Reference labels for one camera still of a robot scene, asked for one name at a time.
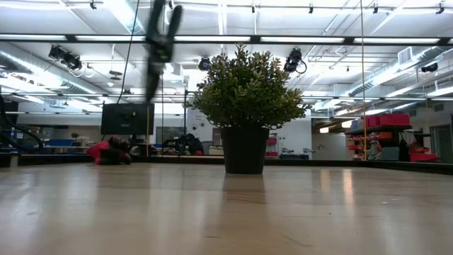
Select black monitor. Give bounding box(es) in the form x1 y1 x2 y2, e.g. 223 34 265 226
101 103 156 136

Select black hanging cable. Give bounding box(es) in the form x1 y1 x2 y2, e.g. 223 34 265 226
101 0 141 142

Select red wall bins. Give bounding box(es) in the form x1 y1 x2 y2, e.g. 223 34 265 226
264 136 280 158

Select black curved hose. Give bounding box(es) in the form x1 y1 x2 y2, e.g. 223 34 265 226
0 95 45 154

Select black ceiling camera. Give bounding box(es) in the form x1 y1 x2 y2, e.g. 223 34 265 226
197 56 212 72
420 62 440 74
282 47 308 74
48 45 83 71

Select shelf with red bins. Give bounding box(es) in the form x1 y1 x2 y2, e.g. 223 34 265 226
345 112 413 162

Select red and black garden gloves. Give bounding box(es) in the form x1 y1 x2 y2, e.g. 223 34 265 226
86 135 133 166

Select black overhead frame bar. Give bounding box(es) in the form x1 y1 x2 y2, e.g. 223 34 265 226
0 33 453 45

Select red storage bin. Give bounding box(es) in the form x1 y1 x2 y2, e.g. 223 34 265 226
409 146 439 163

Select green plant in black pot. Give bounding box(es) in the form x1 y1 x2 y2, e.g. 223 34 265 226
187 42 313 175

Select black background robot equipment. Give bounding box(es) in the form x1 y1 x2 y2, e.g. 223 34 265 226
161 132 205 157

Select black aluminium table frame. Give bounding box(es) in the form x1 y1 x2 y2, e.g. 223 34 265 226
0 152 453 175

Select green pruning shears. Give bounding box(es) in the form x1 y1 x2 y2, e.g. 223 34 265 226
144 0 184 103

